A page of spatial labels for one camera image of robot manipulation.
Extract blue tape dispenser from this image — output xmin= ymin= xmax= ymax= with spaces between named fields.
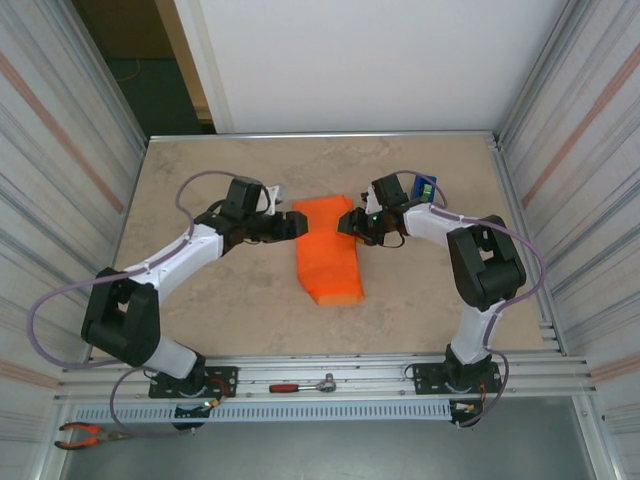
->
xmin=410 ymin=172 xmax=440 ymax=204

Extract grey metal shelf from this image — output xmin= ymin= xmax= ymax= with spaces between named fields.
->
xmin=49 ymin=397 xmax=606 ymax=480

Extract thin aluminium table rail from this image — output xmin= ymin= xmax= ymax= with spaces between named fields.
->
xmin=148 ymin=130 xmax=502 ymax=146

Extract ridged aluminium side rail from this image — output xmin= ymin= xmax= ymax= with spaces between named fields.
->
xmin=487 ymin=134 xmax=569 ymax=357

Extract wide aluminium mounting rail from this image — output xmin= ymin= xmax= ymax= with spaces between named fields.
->
xmin=57 ymin=352 xmax=599 ymax=401

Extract white door frame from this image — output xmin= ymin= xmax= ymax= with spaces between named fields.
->
xmin=153 ymin=0 xmax=236 ymax=135

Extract red handled ratchet wrench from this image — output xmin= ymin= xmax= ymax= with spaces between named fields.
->
xmin=268 ymin=372 xmax=339 ymax=395

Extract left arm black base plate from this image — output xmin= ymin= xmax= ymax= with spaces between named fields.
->
xmin=148 ymin=365 xmax=240 ymax=400

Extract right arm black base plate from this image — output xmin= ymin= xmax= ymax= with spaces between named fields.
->
xmin=412 ymin=362 xmax=503 ymax=396

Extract white slotted cable duct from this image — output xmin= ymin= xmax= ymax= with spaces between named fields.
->
xmin=74 ymin=402 xmax=454 ymax=421

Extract aluminium corner post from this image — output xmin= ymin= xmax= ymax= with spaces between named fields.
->
xmin=62 ymin=0 xmax=151 ymax=149
xmin=497 ymin=0 xmax=586 ymax=144

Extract yellow plug power wire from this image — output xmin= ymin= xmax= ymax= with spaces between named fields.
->
xmin=202 ymin=377 xmax=237 ymax=409
xmin=449 ymin=382 xmax=489 ymax=416

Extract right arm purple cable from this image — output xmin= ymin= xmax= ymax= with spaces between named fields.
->
xmin=392 ymin=170 xmax=547 ymax=429

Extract orange handled pliers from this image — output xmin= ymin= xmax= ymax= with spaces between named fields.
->
xmin=53 ymin=422 xmax=134 ymax=450

